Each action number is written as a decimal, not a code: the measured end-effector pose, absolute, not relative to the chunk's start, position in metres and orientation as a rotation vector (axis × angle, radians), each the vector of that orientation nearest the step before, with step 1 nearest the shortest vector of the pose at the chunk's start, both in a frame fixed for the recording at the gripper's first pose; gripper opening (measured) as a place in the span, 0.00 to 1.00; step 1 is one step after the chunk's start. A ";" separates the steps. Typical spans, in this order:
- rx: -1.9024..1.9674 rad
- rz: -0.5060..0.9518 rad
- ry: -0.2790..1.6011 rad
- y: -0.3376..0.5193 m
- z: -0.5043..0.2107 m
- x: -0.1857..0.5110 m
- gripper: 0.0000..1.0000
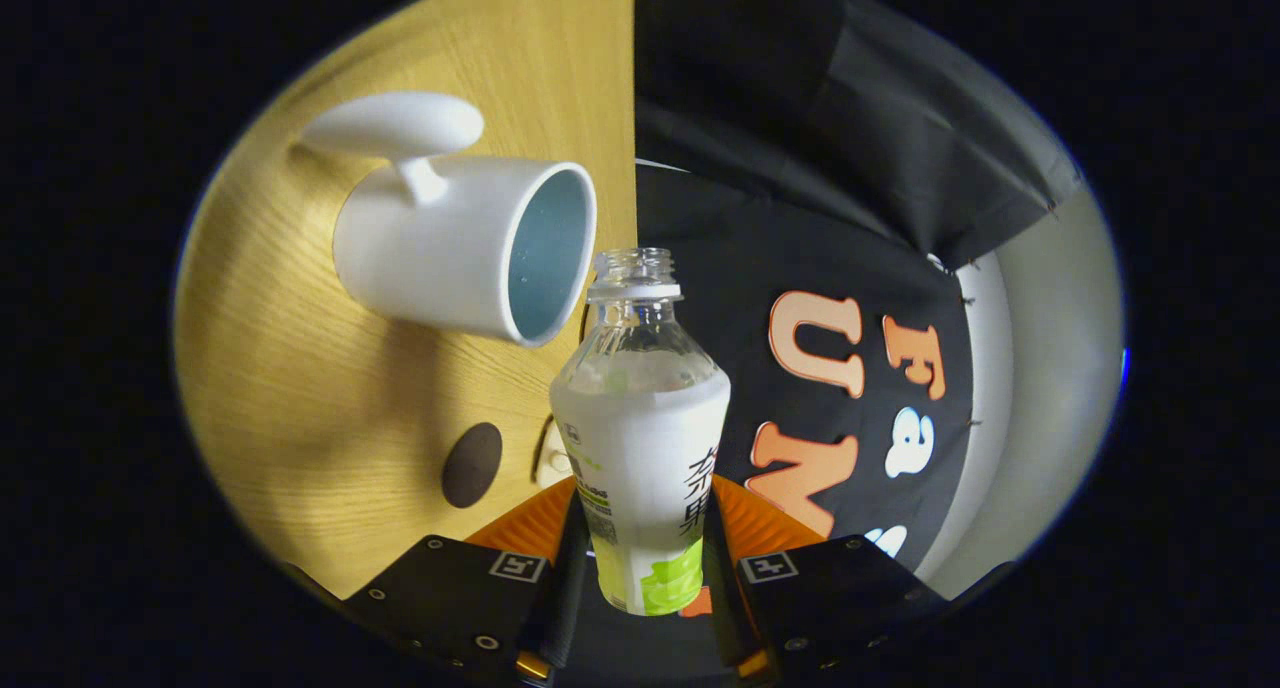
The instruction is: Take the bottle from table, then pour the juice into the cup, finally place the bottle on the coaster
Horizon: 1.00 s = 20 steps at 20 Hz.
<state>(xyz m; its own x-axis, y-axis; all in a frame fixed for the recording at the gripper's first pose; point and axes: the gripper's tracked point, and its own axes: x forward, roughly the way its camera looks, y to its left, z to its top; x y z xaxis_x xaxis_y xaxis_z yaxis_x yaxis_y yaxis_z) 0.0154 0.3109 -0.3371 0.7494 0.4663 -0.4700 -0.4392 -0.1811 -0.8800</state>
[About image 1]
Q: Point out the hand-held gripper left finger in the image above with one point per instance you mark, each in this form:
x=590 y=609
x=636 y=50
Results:
x=565 y=598

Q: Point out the wooden table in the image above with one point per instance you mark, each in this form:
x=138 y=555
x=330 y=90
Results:
x=300 y=388

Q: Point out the white cup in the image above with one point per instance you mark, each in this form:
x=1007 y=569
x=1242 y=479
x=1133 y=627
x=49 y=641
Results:
x=440 y=248

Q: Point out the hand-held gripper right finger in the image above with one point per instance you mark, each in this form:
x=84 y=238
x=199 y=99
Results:
x=722 y=608

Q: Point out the small beige dish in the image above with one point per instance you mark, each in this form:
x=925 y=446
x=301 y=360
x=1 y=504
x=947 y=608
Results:
x=553 y=463

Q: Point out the dark brown round coaster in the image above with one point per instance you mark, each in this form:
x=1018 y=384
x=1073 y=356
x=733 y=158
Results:
x=472 y=465

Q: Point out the white green juice bottle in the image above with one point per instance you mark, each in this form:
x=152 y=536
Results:
x=640 y=448

